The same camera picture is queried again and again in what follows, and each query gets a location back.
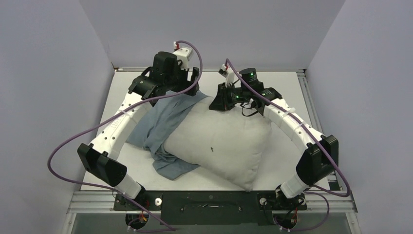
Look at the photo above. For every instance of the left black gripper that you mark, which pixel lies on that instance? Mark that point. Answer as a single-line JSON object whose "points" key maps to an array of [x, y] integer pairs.
{"points": [[185, 84]]}

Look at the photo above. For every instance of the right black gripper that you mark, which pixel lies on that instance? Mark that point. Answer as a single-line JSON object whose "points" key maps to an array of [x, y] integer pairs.
{"points": [[222, 102]]}

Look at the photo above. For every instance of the cream white pillow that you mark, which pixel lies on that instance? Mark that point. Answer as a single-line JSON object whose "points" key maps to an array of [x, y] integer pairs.
{"points": [[227, 144]]}

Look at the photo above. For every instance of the patchwork and blue pillowcase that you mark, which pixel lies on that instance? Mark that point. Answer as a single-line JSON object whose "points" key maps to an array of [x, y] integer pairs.
{"points": [[157, 125]]}

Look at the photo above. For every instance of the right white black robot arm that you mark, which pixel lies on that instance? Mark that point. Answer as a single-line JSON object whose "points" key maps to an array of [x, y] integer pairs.
{"points": [[319, 152]]}

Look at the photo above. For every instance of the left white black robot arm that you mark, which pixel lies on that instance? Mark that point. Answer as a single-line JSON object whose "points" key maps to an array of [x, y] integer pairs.
{"points": [[99, 157]]}

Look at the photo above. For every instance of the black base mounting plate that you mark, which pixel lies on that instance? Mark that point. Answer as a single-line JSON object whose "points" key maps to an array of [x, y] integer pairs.
{"points": [[211, 207]]}

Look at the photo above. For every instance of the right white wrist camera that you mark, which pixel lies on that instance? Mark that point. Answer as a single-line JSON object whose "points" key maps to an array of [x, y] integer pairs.
{"points": [[228, 74]]}

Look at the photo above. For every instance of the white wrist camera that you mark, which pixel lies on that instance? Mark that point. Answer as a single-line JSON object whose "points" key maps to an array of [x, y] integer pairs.
{"points": [[183, 55], [228, 74]]}

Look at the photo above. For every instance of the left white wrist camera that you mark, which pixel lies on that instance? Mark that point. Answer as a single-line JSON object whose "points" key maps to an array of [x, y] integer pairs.
{"points": [[183, 55]]}

